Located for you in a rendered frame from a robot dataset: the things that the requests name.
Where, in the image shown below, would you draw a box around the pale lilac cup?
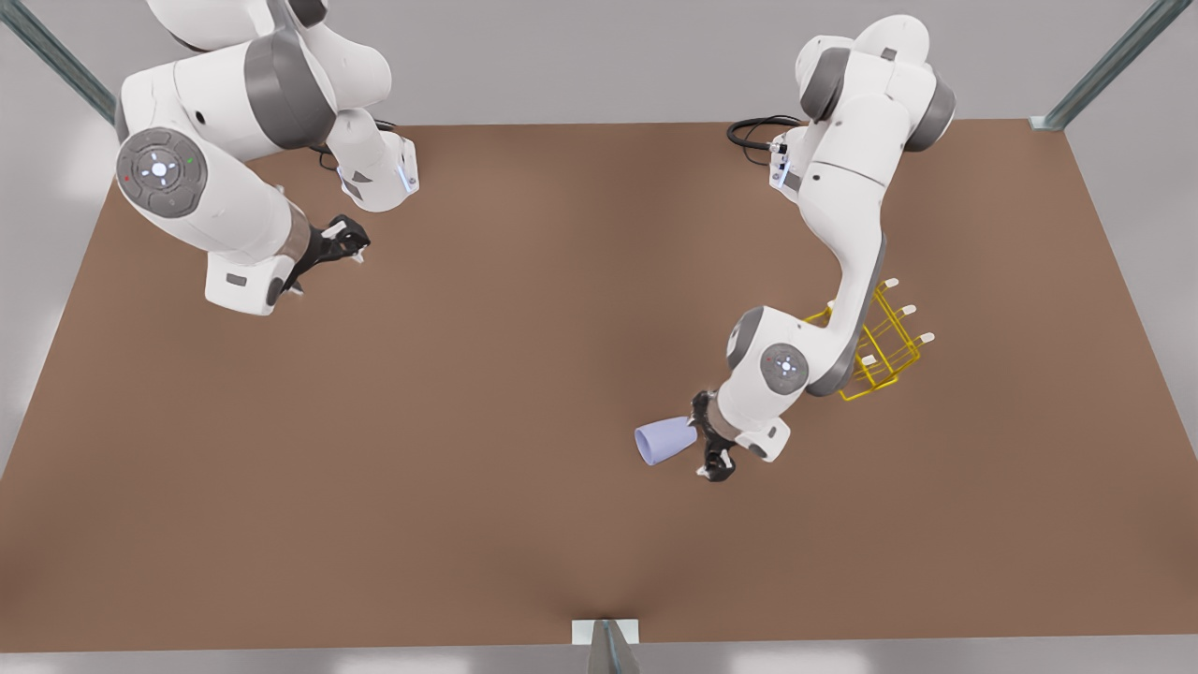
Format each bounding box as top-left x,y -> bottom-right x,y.
635,417 -> 699,466

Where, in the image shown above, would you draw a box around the yellow wire cup holder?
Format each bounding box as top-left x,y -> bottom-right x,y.
804,278 -> 936,402

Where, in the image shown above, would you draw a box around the silver frame post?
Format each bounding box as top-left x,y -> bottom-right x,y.
572,618 -> 641,674
1030,0 -> 1194,131
0,0 -> 117,123

